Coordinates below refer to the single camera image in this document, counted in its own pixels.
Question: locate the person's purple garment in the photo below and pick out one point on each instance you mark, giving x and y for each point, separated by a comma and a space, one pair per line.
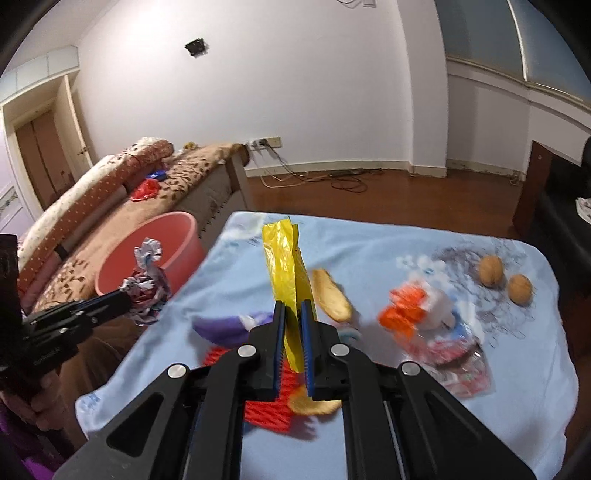
23, 457

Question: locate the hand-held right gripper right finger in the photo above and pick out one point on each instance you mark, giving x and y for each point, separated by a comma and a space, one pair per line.
307, 341

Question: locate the long yellow fruit peel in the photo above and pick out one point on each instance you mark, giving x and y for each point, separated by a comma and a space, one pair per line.
332, 297

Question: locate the white patterned cloth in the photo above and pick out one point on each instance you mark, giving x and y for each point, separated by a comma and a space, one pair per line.
584, 208

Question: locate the yellow plastic wrapper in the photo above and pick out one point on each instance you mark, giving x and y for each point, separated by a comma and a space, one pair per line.
281, 263

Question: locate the white panelled door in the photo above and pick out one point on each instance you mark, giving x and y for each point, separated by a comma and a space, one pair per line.
11, 194

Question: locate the black wall box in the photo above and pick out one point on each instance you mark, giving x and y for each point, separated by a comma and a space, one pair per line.
195, 47

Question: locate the orange and white wrapper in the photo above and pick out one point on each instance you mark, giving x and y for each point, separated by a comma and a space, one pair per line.
401, 309

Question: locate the pink plastic bucket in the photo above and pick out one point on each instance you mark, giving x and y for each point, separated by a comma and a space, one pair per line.
184, 230

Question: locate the red foam fruit net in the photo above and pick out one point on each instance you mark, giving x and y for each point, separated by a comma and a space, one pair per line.
270, 415

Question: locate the wooden door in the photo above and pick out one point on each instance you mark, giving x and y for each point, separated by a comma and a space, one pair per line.
41, 157

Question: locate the black armchair with wooden sides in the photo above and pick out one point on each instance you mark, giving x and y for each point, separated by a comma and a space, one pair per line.
531, 194

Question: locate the window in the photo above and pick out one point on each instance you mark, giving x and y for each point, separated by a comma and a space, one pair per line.
475, 27

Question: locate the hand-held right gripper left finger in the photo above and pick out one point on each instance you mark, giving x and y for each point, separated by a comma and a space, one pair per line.
279, 334

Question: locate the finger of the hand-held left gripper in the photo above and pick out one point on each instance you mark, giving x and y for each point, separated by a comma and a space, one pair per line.
78, 314

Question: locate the red plastic bag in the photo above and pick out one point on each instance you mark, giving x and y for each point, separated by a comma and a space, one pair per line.
145, 191

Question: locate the person's left hand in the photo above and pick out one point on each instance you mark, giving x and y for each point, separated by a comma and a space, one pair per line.
44, 401

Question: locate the walnut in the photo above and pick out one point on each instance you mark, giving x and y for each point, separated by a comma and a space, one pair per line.
521, 289
491, 271

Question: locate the brown patterned sofa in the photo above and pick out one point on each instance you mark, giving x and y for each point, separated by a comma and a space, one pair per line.
194, 166

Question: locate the small yellow toy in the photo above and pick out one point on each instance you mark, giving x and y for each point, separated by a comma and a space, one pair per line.
189, 146

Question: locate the wall socket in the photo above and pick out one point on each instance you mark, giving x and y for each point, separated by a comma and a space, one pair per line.
268, 142

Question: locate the clear red printed plastic packaging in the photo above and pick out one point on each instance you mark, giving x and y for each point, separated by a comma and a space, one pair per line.
461, 369

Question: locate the purple snack wrapper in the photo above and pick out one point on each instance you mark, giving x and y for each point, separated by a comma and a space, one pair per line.
221, 328

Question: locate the silver printed wrapper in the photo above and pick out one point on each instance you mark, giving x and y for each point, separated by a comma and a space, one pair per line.
147, 281

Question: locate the blue packet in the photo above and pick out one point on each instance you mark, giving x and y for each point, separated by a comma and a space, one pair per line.
157, 176

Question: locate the light blue floral tablecloth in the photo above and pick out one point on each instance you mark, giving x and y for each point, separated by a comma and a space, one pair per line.
392, 240

